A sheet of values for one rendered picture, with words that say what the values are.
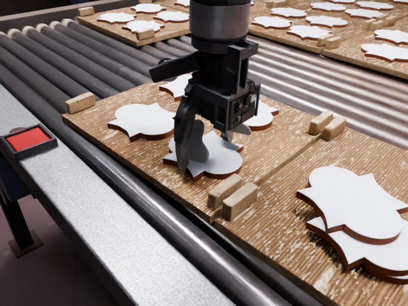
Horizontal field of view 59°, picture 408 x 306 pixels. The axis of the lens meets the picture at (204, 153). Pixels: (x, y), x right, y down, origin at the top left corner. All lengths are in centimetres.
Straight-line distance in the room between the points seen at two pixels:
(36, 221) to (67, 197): 139
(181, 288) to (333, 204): 21
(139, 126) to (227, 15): 30
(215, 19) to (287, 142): 29
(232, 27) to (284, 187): 24
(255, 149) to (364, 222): 23
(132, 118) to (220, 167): 22
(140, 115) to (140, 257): 32
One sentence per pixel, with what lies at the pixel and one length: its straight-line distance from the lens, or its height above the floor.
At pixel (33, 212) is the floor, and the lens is 203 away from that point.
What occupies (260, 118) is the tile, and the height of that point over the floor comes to 95.
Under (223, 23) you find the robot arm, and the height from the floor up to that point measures 117.
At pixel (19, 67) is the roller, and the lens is 112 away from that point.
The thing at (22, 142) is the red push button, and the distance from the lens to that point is 72.
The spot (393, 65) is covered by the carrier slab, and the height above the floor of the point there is 94.
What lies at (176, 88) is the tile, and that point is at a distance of 80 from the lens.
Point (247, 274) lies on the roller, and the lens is 45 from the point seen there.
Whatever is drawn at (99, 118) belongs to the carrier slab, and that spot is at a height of 94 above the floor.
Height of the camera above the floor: 128
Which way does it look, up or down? 35 degrees down
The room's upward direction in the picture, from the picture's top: straight up
